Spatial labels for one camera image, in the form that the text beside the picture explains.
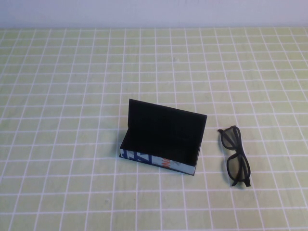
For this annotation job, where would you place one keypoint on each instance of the black printed glasses case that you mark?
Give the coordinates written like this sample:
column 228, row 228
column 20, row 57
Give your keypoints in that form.
column 156, row 125

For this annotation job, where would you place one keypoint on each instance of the black framed glasses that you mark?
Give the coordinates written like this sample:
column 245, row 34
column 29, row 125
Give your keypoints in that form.
column 238, row 150

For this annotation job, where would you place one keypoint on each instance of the green checkered tablecloth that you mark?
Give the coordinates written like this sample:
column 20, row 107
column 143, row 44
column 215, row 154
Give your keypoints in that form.
column 72, row 72

